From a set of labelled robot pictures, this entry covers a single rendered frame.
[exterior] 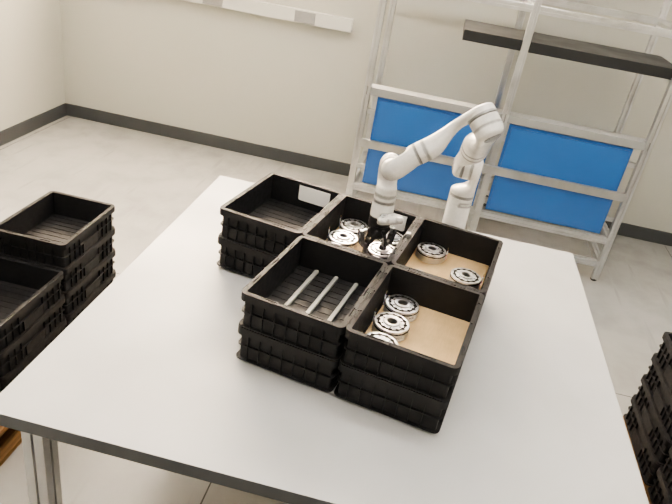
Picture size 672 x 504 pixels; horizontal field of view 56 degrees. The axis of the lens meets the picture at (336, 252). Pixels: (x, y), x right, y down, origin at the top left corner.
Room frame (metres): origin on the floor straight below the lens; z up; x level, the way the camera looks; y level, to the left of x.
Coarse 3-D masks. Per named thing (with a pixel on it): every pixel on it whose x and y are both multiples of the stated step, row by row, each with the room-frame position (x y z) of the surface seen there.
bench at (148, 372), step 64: (192, 256) 1.91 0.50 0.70; (512, 256) 2.35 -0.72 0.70; (128, 320) 1.49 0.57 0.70; (192, 320) 1.54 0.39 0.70; (512, 320) 1.85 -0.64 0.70; (576, 320) 1.93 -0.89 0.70; (64, 384) 1.19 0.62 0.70; (128, 384) 1.23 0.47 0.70; (192, 384) 1.27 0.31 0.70; (256, 384) 1.31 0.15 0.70; (512, 384) 1.50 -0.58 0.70; (576, 384) 1.56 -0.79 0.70; (128, 448) 1.02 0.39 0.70; (192, 448) 1.05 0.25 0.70; (256, 448) 1.09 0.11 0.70; (320, 448) 1.12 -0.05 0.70; (384, 448) 1.16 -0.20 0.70; (448, 448) 1.20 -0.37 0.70; (512, 448) 1.24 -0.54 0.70; (576, 448) 1.28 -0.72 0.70
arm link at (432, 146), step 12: (480, 108) 1.89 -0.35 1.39; (492, 108) 1.90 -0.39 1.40; (456, 120) 1.90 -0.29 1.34; (468, 120) 1.90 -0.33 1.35; (444, 132) 1.89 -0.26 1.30; (456, 132) 1.91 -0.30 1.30; (420, 144) 1.88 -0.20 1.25; (432, 144) 1.87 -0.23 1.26; (444, 144) 1.88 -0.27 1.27; (420, 156) 1.86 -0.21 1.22; (432, 156) 1.87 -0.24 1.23
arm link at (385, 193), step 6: (384, 156) 1.90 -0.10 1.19; (378, 174) 1.91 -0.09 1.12; (378, 180) 1.90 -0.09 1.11; (384, 180) 1.90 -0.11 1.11; (396, 180) 1.91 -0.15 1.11; (378, 186) 1.87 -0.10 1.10; (384, 186) 1.87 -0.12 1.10; (390, 186) 1.87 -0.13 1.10; (396, 186) 1.89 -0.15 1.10; (378, 192) 1.86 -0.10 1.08; (384, 192) 1.85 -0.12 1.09; (390, 192) 1.86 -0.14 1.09; (396, 192) 1.88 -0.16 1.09; (378, 198) 1.86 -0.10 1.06; (384, 198) 1.85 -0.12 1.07; (390, 198) 1.86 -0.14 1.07; (384, 204) 1.85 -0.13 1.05; (390, 204) 1.86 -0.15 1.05
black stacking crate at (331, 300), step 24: (288, 264) 1.67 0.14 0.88; (312, 264) 1.74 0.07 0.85; (336, 264) 1.72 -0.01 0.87; (360, 264) 1.70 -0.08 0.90; (264, 288) 1.51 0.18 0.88; (288, 288) 1.61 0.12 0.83; (312, 288) 1.63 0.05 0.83; (336, 288) 1.66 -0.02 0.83; (360, 288) 1.68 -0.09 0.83; (264, 312) 1.38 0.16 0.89; (312, 312) 1.51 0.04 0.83; (288, 336) 1.36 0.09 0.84; (312, 336) 1.34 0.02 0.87; (336, 336) 1.32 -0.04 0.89
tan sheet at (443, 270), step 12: (408, 264) 1.89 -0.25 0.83; (420, 264) 1.90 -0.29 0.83; (432, 264) 1.92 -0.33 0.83; (444, 264) 1.93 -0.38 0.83; (456, 264) 1.95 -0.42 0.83; (468, 264) 1.96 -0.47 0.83; (480, 264) 1.98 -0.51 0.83; (444, 276) 1.85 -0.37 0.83; (480, 276) 1.89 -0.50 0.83; (480, 288) 1.81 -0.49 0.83
